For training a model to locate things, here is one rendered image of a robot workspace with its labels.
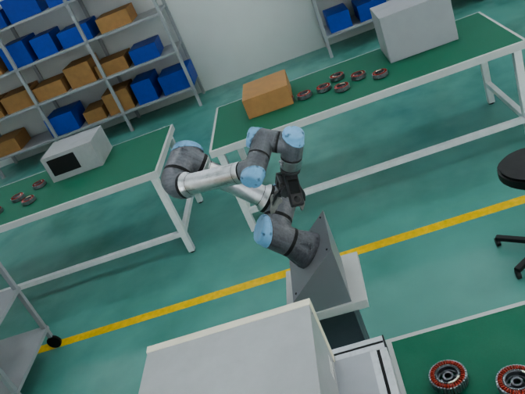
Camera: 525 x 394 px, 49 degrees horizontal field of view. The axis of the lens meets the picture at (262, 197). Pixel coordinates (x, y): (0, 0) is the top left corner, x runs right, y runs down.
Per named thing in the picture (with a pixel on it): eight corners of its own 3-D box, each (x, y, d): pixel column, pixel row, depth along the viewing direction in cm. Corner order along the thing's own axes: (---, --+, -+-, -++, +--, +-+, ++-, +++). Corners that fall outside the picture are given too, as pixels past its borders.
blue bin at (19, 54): (22, 62, 777) (9, 41, 764) (44, 52, 770) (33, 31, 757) (9, 71, 741) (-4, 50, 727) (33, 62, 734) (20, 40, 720)
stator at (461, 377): (423, 381, 179) (420, 372, 177) (451, 360, 181) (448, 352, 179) (448, 402, 169) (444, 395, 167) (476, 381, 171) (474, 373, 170)
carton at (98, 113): (94, 114, 813) (89, 103, 805) (112, 107, 809) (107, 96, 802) (88, 124, 778) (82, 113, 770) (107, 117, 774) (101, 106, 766)
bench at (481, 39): (248, 182, 517) (216, 107, 483) (495, 98, 481) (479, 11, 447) (248, 237, 438) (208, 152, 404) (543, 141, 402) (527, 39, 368)
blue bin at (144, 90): (146, 94, 801) (136, 75, 787) (164, 87, 795) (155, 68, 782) (140, 105, 764) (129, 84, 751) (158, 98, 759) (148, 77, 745)
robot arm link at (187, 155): (283, 232, 234) (158, 177, 221) (291, 202, 241) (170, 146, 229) (297, 221, 224) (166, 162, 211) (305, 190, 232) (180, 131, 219)
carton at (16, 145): (9, 146, 835) (2, 134, 827) (31, 137, 830) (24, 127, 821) (-2, 158, 800) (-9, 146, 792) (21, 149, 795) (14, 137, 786)
